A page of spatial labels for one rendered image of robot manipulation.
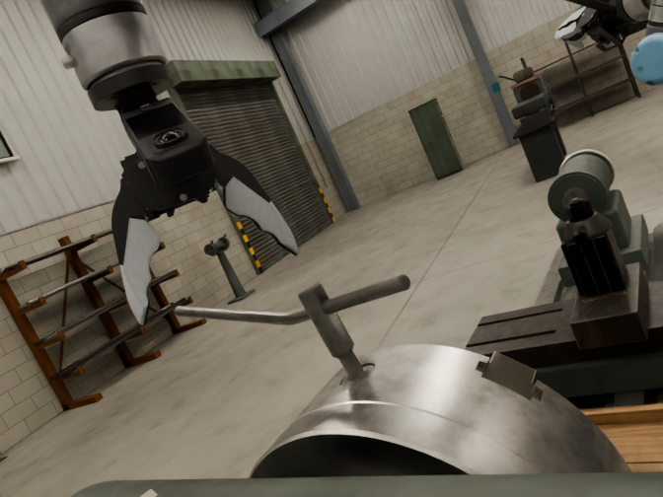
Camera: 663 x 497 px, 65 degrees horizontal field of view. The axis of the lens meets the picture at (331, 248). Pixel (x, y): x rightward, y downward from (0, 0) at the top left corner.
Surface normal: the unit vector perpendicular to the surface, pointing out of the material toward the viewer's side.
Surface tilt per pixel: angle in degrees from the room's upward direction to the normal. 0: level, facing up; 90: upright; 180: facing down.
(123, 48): 93
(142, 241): 93
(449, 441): 32
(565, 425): 57
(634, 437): 0
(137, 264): 93
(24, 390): 90
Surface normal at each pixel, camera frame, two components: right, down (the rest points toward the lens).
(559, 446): 0.42, -0.71
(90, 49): -0.18, 0.25
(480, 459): 0.20, -0.85
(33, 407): 0.83, -0.31
